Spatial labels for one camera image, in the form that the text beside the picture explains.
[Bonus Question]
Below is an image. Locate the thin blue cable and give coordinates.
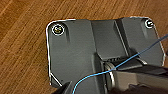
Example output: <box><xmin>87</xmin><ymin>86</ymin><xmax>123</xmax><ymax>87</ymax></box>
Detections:
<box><xmin>72</xmin><ymin>32</ymin><xmax>168</xmax><ymax>94</ymax></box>

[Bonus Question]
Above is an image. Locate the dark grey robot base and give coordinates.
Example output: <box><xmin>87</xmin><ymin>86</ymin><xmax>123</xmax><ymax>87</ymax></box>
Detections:
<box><xmin>44</xmin><ymin>15</ymin><xmax>167</xmax><ymax>94</ymax></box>

